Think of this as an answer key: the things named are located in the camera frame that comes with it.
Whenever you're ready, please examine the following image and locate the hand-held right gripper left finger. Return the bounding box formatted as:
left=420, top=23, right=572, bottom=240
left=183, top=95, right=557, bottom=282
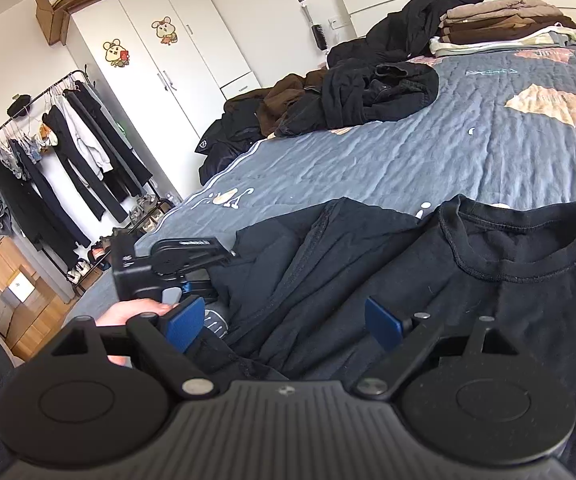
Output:
left=49, top=295, right=221, bottom=401

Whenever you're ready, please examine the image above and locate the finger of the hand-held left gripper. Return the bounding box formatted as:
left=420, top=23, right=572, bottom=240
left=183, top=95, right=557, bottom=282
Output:
left=184, top=270, right=219, bottom=298
left=208, top=246, right=239, bottom=272

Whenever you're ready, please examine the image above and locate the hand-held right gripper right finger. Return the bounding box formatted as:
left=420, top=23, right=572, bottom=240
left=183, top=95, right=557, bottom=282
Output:
left=353, top=296, right=525, bottom=401

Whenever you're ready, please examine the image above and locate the black t-shirt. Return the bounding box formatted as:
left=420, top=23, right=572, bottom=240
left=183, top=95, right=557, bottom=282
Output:
left=203, top=195, right=576, bottom=480

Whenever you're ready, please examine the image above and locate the black clothes rack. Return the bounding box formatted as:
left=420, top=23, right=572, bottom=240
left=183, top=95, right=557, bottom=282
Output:
left=0, top=67, right=175, bottom=291

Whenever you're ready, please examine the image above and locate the stack of folded brown clothes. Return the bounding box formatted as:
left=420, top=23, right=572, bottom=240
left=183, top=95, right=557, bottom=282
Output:
left=429, top=0, right=576, bottom=58

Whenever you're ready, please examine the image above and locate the person's left hand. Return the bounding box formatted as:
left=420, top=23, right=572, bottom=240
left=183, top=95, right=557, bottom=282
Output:
left=93, top=298, right=180, bottom=330

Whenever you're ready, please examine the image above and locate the row of shoes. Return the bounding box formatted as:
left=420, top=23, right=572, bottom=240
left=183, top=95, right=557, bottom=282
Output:
left=65, top=192, right=174, bottom=286

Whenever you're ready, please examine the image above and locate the black jacket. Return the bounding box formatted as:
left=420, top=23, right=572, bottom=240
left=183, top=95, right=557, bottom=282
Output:
left=194, top=97, right=269, bottom=186

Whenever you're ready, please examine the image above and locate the bed with grey-blue quilt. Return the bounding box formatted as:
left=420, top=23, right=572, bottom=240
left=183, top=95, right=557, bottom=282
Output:
left=65, top=27, right=576, bottom=341

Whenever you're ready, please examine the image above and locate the brown garment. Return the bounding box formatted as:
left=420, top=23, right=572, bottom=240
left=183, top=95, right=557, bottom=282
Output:
left=257, top=69, right=329, bottom=136

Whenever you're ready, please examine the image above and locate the white wardrobe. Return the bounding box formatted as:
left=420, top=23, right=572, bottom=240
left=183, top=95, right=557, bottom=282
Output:
left=65, top=0, right=261, bottom=201

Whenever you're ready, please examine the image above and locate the black hat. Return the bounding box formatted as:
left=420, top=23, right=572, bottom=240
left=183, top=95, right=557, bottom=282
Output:
left=7, top=94, right=31, bottom=118

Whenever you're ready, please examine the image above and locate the crumpled black garment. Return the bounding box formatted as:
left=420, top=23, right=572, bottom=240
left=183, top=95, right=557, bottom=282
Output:
left=274, top=62, right=440, bottom=138

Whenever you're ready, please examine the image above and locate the mouse sticker with red card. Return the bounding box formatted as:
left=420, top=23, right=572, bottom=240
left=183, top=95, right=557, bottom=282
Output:
left=102, top=39, right=131, bottom=68

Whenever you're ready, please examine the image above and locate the mouse sticker with pink bow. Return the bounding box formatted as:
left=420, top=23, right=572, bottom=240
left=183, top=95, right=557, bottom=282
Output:
left=150, top=16, right=179, bottom=46

